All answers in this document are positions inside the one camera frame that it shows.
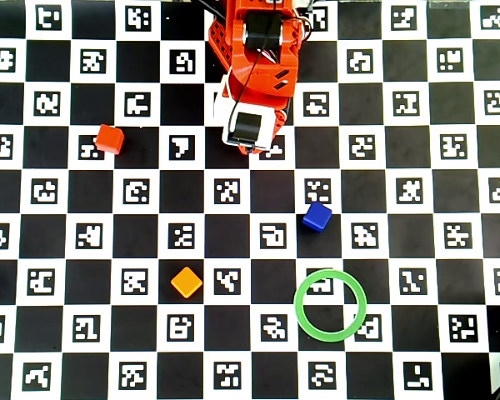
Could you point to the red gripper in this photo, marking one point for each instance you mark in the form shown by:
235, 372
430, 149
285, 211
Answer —
248, 123

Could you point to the blue cube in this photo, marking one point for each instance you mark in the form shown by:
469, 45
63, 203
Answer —
316, 216

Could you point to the red cube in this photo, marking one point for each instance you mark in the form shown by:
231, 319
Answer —
109, 139

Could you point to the orange cube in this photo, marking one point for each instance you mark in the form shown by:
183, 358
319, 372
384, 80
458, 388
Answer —
186, 282

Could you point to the black white marker checkerboard mat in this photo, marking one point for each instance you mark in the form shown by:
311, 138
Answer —
46, 246

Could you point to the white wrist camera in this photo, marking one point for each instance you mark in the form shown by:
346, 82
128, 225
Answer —
248, 125

